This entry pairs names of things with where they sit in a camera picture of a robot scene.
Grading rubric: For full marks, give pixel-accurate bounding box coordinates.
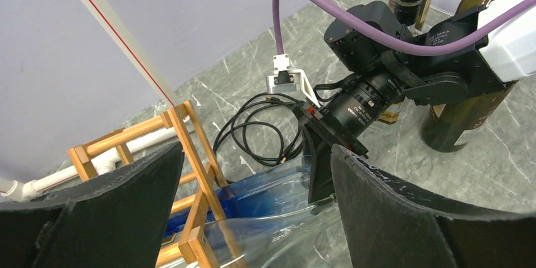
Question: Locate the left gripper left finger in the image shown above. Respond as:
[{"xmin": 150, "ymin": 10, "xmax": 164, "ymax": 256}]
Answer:
[{"xmin": 1, "ymin": 143, "xmax": 184, "ymax": 267}]

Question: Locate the wooden wine rack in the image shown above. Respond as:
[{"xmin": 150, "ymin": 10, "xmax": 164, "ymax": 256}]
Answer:
[{"xmin": 68, "ymin": 100, "xmax": 228, "ymax": 267}]

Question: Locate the dark wine bottle front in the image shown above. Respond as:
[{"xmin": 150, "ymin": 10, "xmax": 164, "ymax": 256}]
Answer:
[{"xmin": 420, "ymin": 0, "xmax": 516, "ymax": 152}]

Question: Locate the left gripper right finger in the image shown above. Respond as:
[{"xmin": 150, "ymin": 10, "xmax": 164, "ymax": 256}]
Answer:
[{"xmin": 331, "ymin": 145, "xmax": 535, "ymax": 267}]

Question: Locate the clear liquor bottle black cap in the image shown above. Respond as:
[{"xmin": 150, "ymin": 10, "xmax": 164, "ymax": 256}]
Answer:
[{"xmin": 379, "ymin": 0, "xmax": 423, "ymax": 125}]

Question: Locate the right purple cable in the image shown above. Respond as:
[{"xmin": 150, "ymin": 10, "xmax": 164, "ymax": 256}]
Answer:
[{"xmin": 272, "ymin": 0, "xmax": 536, "ymax": 58}]

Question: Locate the clear glass bottle in rack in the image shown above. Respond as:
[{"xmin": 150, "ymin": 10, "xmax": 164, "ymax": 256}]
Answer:
[{"xmin": 202, "ymin": 198, "xmax": 351, "ymax": 267}]

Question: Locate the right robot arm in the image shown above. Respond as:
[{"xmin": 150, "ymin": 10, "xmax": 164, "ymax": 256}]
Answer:
[{"xmin": 295, "ymin": 0, "xmax": 535, "ymax": 202}]

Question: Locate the white PVC pipe frame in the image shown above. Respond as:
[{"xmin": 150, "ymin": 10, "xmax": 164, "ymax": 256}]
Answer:
[{"xmin": 1, "ymin": 0, "xmax": 196, "ymax": 184}]

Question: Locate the tall blue square bottle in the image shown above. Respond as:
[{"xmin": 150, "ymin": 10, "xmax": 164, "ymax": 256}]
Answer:
[{"xmin": 215, "ymin": 156, "xmax": 311, "ymax": 219}]

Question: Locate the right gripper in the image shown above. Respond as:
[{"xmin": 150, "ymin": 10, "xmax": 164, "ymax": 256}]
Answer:
[{"xmin": 293, "ymin": 102, "xmax": 369, "ymax": 203}]

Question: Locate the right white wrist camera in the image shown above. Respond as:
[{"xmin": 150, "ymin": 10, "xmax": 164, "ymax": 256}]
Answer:
[{"xmin": 265, "ymin": 54, "xmax": 320, "ymax": 107}]

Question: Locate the black coiled cable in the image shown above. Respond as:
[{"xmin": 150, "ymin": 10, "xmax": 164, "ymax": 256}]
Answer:
[{"xmin": 212, "ymin": 92, "xmax": 307, "ymax": 168}]

